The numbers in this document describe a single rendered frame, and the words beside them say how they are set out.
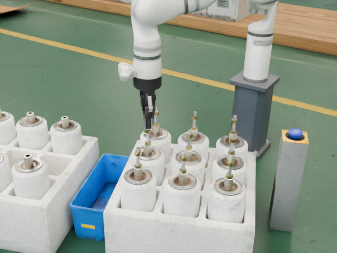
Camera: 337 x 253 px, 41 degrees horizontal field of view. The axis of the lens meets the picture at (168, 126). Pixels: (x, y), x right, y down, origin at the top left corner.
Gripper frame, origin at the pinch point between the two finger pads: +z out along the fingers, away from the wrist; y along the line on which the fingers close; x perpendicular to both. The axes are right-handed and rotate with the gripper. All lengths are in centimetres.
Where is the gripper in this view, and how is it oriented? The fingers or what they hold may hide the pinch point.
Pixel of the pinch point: (147, 122)
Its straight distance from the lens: 126.0
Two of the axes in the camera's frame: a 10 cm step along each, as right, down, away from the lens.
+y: -1.7, -4.6, 8.7
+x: -9.9, 0.7, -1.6
